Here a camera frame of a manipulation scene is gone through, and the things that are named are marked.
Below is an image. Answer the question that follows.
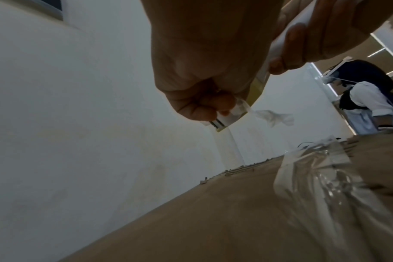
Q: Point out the yellow tape dispenser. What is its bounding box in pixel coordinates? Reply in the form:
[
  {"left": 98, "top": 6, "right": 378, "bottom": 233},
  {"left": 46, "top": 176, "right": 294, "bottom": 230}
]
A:
[{"left": 201, "top": 0, "right": 324, "bottom": 133}]

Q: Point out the clear tape strip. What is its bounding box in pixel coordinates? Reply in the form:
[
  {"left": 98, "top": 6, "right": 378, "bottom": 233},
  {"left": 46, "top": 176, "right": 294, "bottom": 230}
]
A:
[{"left": 273, "top": 135, "right": 393, "bottom": 262}]

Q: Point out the person's right hand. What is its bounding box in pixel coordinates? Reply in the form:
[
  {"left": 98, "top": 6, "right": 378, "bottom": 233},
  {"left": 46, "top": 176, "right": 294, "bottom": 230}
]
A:
[{"left": 267, "top": 0, "right": 393, "bottom": 76}]

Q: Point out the brown cardboard box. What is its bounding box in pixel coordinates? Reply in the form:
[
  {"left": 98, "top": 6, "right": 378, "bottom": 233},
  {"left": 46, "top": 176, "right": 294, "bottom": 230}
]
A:
[{"left": 58, "top": 132, "right": 393, "bottom": 262}]

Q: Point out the person's left hand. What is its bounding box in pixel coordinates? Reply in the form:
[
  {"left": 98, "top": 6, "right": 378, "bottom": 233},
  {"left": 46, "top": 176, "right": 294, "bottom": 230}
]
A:
[{"left": 141, "top": 0, "right": 286, "bottom": 121}]

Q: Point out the black cable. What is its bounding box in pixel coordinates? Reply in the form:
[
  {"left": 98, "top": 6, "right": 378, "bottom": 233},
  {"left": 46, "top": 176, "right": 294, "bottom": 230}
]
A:
[{"left": 295, "top": 140, "right": 317, "bottom": 150}]

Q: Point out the white headset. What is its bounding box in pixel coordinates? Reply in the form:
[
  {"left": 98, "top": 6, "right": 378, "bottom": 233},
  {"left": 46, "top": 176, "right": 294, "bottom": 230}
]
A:
[{"left": 322, "top": 56, "right": 353, "bottom": 85}]

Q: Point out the white ceiling light strip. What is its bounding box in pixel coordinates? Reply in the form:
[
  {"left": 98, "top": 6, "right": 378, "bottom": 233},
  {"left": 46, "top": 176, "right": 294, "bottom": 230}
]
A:
[{"left": 366, "top": 19, "right": 393, "bottom": 76}]

